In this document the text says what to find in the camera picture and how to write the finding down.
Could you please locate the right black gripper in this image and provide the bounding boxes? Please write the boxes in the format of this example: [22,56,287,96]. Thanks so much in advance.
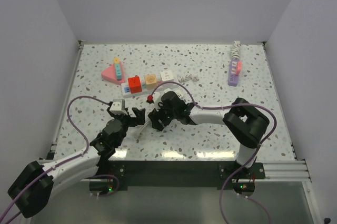
[148,101,178,131]

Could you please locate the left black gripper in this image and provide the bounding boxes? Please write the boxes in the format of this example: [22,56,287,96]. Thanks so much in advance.
[106,107,144,146]

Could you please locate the white power strip cord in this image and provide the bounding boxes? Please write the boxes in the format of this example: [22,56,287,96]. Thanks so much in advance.
[135,120,153,139]

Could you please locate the white cube socket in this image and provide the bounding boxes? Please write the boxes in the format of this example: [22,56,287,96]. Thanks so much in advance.
[160,70,174,84]

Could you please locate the white usb power strip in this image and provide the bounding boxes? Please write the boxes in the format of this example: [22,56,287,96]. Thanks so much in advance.
[153,88,184,110]

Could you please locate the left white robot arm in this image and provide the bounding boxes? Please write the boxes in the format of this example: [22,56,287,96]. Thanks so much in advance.
[7,107,145,218]

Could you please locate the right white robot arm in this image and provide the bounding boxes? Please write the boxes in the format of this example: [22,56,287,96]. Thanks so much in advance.
[147,90,270,178]

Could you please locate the pink plug adapter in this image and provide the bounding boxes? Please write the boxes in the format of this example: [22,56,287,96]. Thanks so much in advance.
[235,61,242,76]

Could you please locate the long white power strip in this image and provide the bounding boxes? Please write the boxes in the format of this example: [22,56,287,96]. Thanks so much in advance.
[121,75,177,98]

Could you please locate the red cube socket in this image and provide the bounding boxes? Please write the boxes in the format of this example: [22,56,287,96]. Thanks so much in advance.
[128,76,142,94]

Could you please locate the beige dragon cube socket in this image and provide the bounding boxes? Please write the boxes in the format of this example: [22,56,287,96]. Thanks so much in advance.
[144,74,157,90]

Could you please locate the pink triangular power strip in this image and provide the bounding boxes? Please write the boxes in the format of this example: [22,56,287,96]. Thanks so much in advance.
[101,57,125,85]

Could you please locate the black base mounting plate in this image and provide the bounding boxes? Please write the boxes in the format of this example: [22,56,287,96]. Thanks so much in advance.
[78,160,264,192]

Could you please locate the purple power strip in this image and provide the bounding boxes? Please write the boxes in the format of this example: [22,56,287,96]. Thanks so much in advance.
[227,59,239,87]

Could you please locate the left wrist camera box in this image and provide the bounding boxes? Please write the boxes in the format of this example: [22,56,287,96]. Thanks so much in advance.
[109,99,126,114]

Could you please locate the white coiled purple-strip cord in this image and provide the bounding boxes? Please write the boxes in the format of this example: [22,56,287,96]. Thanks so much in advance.
[230,40,242,61]

